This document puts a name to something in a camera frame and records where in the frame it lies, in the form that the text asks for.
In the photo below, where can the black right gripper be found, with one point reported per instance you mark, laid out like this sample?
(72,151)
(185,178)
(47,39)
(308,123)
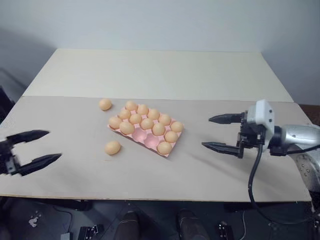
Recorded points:
(251,136)

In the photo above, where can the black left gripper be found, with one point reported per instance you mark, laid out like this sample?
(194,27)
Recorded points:
(8,157)

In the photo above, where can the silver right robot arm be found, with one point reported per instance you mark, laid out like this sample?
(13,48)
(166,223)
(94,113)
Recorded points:
(296,136)

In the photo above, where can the beige egg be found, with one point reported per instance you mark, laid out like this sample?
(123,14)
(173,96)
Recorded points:
(112,147)
(164,148)
(153,114)
(115,122)
(105,104)
(135,118)
(131,105)
(124,114)
(158,129)
(171,136)
(142,109)
(165,119)
(126,127)
(176,126)
(147,123)

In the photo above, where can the pink egg tray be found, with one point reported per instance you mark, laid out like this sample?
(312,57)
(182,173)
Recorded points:
(140,136)

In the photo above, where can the dark chair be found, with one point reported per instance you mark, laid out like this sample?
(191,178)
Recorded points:
(7,95)

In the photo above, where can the white floor scrap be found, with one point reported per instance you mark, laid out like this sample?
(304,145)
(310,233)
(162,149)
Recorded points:
(33,220)

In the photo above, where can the brown furniture piece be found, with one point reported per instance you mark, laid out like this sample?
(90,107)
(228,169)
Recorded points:
(311,113)

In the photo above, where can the grey power adapter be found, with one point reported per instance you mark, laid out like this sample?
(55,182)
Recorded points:
(65,236)

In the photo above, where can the dark rounded shape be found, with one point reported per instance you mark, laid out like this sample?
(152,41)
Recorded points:
(191,225)

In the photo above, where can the small black floor box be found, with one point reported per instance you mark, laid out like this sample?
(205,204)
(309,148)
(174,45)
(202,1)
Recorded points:
(225,231)
(91,231)

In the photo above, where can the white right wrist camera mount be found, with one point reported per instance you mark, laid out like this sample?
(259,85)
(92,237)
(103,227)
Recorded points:
(262,113)

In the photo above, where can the black table frame bar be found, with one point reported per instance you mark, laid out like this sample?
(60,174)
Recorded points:
(265,207)
(62,204)

